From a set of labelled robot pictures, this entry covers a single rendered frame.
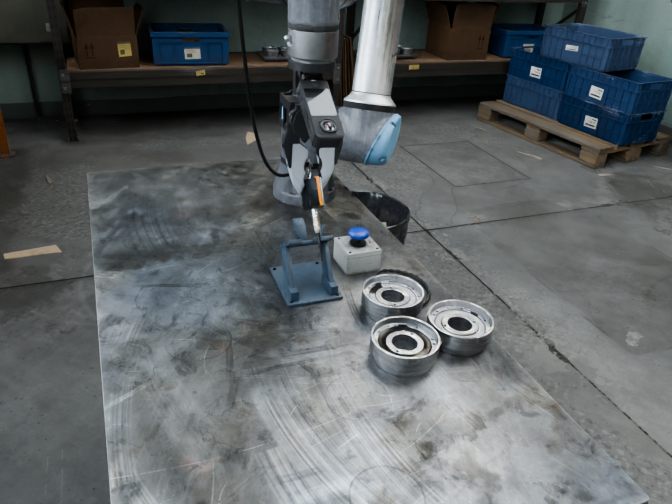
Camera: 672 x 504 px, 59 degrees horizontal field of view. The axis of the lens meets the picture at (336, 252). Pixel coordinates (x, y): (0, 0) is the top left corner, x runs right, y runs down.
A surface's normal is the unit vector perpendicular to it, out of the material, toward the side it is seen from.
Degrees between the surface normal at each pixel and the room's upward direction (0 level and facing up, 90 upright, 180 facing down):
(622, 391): 0
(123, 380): 0
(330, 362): 0
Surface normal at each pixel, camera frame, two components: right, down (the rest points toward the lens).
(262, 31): 0.36, 0.47
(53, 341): 0.06, -0.87
